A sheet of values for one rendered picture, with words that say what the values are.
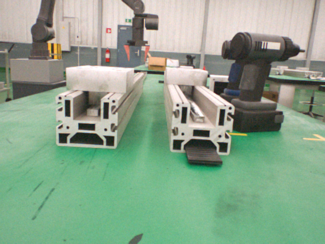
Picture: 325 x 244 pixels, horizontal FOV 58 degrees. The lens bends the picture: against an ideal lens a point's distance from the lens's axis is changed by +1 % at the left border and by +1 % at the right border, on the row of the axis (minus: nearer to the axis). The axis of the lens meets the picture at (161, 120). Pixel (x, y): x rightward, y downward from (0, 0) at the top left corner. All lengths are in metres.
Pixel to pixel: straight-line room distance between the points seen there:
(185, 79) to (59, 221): 0.57
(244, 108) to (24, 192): 0.48
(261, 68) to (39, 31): 1.12
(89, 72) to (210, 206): 0.34
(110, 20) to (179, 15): 2.77
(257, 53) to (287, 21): 12.50
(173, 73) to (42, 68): 0.87
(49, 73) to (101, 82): 0.97
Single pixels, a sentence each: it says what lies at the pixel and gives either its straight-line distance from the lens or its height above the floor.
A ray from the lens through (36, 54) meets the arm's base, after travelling 1.57.
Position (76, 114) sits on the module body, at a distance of 0.52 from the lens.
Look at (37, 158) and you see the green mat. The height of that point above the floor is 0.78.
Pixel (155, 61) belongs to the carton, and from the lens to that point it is 3.43.
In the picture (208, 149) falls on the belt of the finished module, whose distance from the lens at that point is 0.49.
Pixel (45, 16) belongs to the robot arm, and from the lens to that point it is 1.57.
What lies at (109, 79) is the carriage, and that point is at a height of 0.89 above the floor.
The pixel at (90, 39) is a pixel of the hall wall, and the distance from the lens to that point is 12.70.
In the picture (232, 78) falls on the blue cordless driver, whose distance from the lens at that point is 0.95.
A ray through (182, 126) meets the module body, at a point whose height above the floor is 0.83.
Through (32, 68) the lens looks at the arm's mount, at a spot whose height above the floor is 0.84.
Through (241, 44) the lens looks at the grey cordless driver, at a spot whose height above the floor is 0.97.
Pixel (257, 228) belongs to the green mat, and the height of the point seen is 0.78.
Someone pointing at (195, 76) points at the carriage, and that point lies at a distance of 0.80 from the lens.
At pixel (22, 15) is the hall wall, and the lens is 13.71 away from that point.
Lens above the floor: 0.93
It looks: 12 degrees down
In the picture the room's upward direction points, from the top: 4 degrees clockwise
